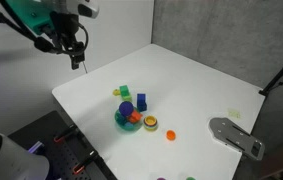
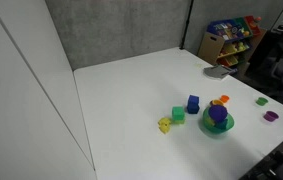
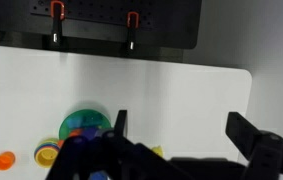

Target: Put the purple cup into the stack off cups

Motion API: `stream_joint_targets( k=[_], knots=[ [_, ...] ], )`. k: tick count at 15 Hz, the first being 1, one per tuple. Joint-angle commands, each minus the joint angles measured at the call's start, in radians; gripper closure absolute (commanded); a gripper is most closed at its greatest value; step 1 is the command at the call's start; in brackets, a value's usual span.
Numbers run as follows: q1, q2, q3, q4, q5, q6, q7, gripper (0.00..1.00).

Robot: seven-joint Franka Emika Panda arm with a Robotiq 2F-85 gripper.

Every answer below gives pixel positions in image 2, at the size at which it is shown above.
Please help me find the purple plastic cup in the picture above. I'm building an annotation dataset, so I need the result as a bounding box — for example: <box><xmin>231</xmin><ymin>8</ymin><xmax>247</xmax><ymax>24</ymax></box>
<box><xmin>263</xmin><ymin>111</ymin><xmax>279</xmax><ymax>122</ymax></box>

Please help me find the yellow stacking cup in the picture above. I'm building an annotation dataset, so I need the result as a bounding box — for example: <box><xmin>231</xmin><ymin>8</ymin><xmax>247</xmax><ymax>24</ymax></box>
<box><xmin>210</xmin><ymin>99</ymin><xmax>224</xmax><ymax>106</ymax></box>

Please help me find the orange plastic cup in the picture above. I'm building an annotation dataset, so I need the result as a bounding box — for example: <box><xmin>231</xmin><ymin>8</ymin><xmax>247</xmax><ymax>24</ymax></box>
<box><xmin>220</xmin><ymin>95</ymin><xmax>230</xmax><ymax>103</ymax></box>

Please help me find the green plastic cup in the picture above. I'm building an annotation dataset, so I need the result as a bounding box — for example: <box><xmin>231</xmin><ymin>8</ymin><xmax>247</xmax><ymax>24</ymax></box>
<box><xmin>256</xmin><ymin>97</ymin><xmax>268</xmax><ymax>106</ymax></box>

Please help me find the yellow toy duck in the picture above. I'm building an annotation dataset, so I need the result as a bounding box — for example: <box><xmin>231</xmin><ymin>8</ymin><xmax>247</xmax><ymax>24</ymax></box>
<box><xmin>158</xmin><ymin>117</ymin><xmax>171</xmax><ymax>134</ymax></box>

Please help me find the green toy block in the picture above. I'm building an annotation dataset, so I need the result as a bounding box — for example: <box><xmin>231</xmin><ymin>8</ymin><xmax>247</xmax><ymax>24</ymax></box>
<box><xmin>172</xmin><ymin>106</ymin><xmax>185</xmax><ymax>124</ymax></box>

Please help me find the blue toy block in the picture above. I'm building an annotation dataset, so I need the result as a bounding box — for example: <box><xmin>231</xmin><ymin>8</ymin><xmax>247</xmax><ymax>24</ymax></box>
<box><xmin>187</xmin><ymin>95</ymin><xmax>200</xmax><ymax>114</ymax></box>

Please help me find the black vertical pole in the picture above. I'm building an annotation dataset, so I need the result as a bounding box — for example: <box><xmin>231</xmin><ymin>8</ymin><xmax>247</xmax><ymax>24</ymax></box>
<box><xmin>179</xmin><ymin>0</ymin><xmax>194</xmax><ymax>50</ymax></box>

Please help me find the yellow sticky note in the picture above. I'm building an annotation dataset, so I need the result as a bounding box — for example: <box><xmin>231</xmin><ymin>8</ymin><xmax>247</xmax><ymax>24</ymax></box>
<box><xmin>195</xmin><ymin>63</ymin><xmax>203</xmax><ymax>68</ymax></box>

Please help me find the grey metal mounting plate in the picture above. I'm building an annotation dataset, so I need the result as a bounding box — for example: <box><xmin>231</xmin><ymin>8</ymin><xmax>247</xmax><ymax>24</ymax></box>
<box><xmin>203</xmin><ymin>65</ymin><xmax>237</xmax><ymax>80</ymax></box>

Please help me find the green plastic bowl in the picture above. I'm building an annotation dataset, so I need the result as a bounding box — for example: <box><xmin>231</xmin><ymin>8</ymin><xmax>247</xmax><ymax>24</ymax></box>
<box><xmin>203</xmin><ymin>106</ymin><xmax>234</xmax><ymax>134</ymax></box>

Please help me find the toy bin storage shelf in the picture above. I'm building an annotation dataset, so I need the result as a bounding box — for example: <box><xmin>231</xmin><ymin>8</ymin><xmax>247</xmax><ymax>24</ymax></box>
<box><xmin>198</xmin><ymin>15</ymin><xmax>266</xmax><ymax>67</ymax></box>

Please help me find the black office chair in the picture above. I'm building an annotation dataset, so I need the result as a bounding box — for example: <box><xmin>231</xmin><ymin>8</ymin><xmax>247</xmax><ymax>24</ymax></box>
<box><xmin>247</xmin><ymin>23</ymin><xmax>283</xmax><ymax>103</ymax></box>

